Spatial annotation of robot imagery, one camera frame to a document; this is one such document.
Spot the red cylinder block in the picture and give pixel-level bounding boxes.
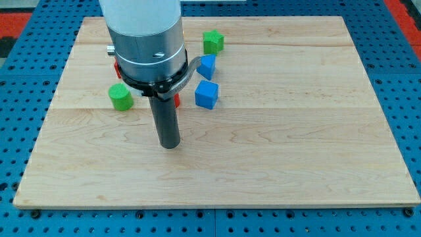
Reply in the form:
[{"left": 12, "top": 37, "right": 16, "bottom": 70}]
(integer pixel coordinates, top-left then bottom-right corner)
[{"left": 174, "top": 93, "right": 180, "bottom": 108}]

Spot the red block behind arm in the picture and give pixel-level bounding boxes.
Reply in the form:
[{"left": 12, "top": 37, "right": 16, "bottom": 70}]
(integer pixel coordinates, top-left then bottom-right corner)
[{"left": 114, "top": 61, "right": 122, "bottom": 79}]

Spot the green star block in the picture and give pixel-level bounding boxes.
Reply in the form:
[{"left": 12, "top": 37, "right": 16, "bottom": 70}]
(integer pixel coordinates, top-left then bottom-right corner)
[{"left": 203, "top": 30, "right": 224, "bottom": 55}]

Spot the blue cube block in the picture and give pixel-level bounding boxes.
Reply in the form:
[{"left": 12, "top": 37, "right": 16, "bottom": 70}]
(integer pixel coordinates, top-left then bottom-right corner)
[{"left": 195, "top": 80, "right": 219, "bottom": 109}]

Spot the light wooden board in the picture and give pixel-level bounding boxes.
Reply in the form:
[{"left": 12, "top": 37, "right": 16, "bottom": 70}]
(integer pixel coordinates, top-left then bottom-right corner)
[{"left": 13, "top": 16, "right": 420, "bottom": 210}]

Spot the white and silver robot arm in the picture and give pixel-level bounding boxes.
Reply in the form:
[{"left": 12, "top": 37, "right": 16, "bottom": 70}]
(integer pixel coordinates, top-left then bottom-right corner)
[{"left": 99, "top": 0, "right": 188, "bottom": 97}]

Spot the dark grey cylindrical pointer tool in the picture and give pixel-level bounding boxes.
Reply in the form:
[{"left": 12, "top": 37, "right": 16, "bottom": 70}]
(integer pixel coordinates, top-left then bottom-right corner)
[{"left": 149, "top": 97, "right": 180, "bottom": 149}]

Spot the green cylinder block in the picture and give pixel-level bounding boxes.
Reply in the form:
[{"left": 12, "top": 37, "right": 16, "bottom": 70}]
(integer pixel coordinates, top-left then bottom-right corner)
[{"left": 108, "top": 84, "right": 134, "bottom": 111}]

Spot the blue triangular prism block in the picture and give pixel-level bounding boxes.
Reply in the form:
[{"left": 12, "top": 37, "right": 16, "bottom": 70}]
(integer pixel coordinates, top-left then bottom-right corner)
[{"left": 197, "top": 54, "right": 216, "bottom": 80}]

